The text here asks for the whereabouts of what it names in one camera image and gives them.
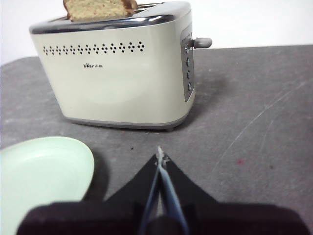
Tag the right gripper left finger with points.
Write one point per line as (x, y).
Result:
(139, 186)

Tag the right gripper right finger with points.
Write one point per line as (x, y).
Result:
(185, 188)

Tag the pale green plate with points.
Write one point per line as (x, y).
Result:
(36, 171)

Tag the large bread slice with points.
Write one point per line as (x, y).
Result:
(95, 9)

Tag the cream two-slot toaster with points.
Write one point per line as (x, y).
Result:
(117, 93)

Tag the small dark-crusted bread slice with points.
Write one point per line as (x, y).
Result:
(133, 4)

